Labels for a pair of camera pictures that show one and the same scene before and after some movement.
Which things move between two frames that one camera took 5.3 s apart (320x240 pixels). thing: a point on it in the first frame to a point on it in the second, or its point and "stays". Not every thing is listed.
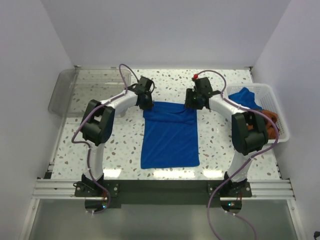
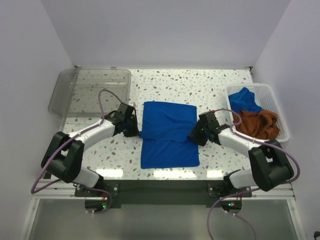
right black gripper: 189,103 to 194,133
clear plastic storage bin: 75,87 stays
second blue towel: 245,97 stays
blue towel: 169,136 stays
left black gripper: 149,105 to 135,131
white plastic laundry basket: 266,100 stays
